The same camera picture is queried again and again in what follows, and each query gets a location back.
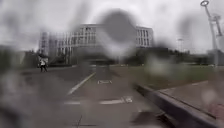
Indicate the tall lamp pole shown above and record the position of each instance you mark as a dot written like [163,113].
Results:
[213,33]

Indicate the dark kerb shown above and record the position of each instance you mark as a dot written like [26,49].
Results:
[173,106]

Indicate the person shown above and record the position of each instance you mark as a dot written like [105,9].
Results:
[42,64]

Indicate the row of trees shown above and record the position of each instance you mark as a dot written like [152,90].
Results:
[173,55]

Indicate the white painted road markings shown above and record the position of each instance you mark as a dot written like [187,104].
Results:
[80,84]

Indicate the grass field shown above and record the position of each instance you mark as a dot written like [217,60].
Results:
[186,71]

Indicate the grey asphalt road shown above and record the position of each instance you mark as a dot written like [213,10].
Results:
[100,91]

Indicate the large pale building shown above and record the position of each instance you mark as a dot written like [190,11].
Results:
[86,36]

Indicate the grey paved sidewalk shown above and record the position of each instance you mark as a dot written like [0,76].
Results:
[196,93]

